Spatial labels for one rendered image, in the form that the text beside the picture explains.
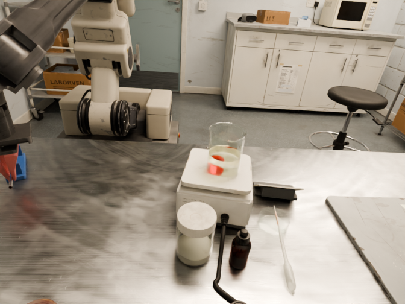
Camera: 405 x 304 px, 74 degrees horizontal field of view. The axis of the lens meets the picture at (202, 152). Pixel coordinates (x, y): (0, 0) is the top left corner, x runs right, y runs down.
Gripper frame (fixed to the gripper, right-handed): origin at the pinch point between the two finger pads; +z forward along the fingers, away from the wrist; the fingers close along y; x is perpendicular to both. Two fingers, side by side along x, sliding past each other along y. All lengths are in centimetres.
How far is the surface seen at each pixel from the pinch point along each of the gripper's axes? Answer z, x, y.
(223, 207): -1.9, -26.4, 31.3
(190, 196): -3.2, -22.9, 26.7
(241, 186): -5.7, -26.8, 34.1
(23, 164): 2.1, 7.3, 1.4
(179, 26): 2, 251, 153
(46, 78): 41, 216, 10
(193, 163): -5.7, -17.3, 30.1
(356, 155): 3, -20, 81
